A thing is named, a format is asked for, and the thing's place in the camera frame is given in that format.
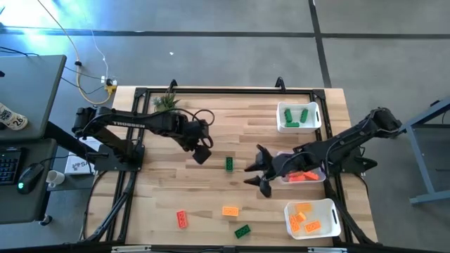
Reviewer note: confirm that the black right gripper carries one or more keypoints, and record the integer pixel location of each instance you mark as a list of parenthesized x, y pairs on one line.
[(284, 164)]

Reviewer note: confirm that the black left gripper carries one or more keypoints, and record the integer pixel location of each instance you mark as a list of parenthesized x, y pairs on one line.
[(197, 133)]

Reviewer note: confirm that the white can with number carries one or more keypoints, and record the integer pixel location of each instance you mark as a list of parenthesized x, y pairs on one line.
[(14, 121)]

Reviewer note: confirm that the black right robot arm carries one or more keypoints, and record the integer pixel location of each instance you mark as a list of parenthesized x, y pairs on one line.
[(344, 144)]

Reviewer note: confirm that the yellow power plug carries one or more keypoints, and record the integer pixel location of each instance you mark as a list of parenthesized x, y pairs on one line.
[(110, 89)]

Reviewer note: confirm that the green toy brick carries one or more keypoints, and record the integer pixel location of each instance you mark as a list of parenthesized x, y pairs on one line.
[(292, 124), (304, 115), (288, 115), (229, 168), (242, 231)]

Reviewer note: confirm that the clear plastic storage bin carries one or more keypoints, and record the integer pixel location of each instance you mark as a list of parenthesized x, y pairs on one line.
[(318, 181)]

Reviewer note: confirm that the black aluminium table frame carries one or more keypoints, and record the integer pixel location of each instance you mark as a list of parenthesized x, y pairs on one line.
[(228, 91)]

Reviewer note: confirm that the potted succulent plant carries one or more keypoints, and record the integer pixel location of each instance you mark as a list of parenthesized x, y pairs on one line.
[(165, 103)]

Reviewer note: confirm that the grey metal side table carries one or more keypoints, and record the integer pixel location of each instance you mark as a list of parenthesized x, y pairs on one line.
[(420, 158)]

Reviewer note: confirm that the black keyboard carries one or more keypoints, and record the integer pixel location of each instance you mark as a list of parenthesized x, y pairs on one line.
[(8, 165)]

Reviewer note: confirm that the black computer mouse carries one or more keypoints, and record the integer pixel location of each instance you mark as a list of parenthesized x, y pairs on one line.
[(30, 177)]

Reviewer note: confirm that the white cup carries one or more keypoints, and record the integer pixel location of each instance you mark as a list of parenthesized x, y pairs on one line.
[(56, 177)]

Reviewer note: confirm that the white paper booklet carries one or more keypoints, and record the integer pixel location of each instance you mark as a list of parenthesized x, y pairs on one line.
[(75, 165)]

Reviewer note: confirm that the white plastic storage bin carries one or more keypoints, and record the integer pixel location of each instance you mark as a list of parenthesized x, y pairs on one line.
[(330, 211), (299, 107)]

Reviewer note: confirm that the orange toy brick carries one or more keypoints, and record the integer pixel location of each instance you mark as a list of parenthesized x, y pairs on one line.
[(296, 178), (311, 175), (178, 218)]

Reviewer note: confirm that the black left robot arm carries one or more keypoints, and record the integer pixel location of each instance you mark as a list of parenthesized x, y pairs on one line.
[(154, 123)]

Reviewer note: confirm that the grey side desk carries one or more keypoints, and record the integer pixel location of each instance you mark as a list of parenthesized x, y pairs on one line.
[(31, 88)]

